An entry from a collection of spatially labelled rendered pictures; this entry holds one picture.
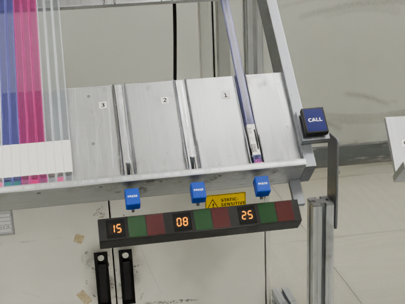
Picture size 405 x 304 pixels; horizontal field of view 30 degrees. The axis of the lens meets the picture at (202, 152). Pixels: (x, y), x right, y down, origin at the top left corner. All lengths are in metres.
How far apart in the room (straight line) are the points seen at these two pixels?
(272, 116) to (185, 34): 1.89
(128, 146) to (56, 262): 0.44
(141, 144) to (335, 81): 2.20
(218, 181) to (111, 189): 0.18
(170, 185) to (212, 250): 0.42
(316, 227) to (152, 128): 0.34
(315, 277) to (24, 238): 0.61
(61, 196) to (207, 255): 0.51
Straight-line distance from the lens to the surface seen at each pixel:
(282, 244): 2.73
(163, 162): 1.29
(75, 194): 1.27
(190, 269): 1.69
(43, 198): 1.28
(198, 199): 1.26
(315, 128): 1.31
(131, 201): 1.24
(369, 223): 2.92
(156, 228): 1.25
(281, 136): 1.34
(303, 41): 3.34
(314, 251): 1.39
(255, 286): 1.74
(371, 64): 3.47
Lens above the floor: 1.15
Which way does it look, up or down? 18 degrees down
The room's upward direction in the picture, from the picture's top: 2 degrees counter-clockwise
